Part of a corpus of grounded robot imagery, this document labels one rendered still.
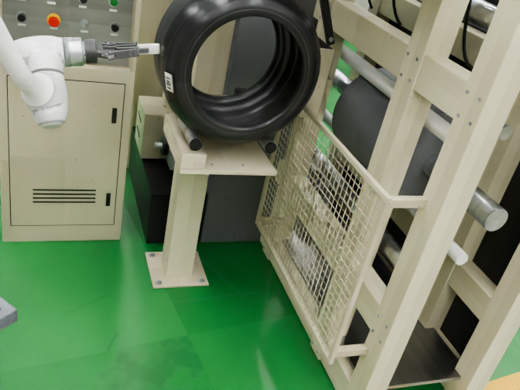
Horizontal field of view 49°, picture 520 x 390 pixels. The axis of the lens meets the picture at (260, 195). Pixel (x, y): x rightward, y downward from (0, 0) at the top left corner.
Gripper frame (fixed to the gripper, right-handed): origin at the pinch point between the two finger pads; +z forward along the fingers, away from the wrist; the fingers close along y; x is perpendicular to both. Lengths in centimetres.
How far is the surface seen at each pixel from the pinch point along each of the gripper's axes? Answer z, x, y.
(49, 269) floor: -45, 113, 36
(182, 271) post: 14, 118, 26
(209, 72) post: 26.4, 18.8, 25.6
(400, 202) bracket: 66, 31, -60
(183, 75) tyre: 8.9, 5.2, -11.6
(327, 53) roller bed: 73, 11, 19
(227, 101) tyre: 31.4, 27.0, 14.8
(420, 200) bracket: 73, 31, -60
